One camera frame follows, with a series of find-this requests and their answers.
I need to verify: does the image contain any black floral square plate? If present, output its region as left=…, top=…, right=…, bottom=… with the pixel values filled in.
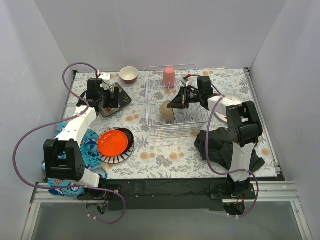
left=98, top=83, right=132, bottom=118

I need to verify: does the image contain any beige bowl black inside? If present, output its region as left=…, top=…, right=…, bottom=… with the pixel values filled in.
left=159, top=100, right=175, bottom=121

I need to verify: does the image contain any pink plastic cup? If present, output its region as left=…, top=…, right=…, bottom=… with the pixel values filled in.
left=162, top=66, right=176, bottom=89

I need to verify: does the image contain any red floral bowl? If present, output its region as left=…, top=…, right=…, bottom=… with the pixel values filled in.
left=119, top=66, right=139, bottom=85

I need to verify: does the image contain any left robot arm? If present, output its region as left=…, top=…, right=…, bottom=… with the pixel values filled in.
left=43, top=78, right=120, bottom=200

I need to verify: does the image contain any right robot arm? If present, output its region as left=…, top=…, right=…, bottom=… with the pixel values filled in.
left=166, top=74, right=263, bottom=199

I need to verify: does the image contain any floral tablecloth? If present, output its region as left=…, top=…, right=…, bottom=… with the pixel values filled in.
left=58, top=67, right=282, bottom=180

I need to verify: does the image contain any black round plate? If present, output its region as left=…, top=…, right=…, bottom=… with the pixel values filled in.
left=117, top=127, right=134, bottom=153

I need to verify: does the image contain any strawberry pattern white plate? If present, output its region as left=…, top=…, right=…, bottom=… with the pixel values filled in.
left=214, top=94, right=244, bottom=123

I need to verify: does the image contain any orange round plate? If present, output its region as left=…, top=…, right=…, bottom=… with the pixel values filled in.
left=97, top=130, right=129, bottom=157

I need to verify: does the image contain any blue patterned cloth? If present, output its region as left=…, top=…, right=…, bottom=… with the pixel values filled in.
left=42, top=129, right=108, bottom=198

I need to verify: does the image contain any black striped cloth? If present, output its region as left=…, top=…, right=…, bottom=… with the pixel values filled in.
left=194, top=127, right=266, bottom=173

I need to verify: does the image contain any striped white round plate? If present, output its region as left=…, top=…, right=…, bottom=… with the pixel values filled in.
left=100, top=141, right=135, bottom=165

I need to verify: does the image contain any black base bar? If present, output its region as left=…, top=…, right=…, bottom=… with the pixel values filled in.
left=74, top=177, right=286, bottom=212

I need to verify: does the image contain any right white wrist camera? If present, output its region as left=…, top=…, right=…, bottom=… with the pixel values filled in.
left=181, top=74, right=191, bottom=87

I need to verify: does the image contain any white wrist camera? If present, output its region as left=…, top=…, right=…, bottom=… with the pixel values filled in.
left=181, top=74, right=191, bottom=87
left=96, top=71, right=111, bottom=90

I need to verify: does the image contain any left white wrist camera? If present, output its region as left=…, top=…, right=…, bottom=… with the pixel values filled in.
left=96, top=71, right=111, bottom=90

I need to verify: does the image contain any white wire dish rack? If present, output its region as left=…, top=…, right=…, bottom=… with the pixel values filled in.
left=143, top=63, right=210, bottom=133

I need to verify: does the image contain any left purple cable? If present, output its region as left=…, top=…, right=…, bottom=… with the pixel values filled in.
left=12, top=62, right=127, bottom=225

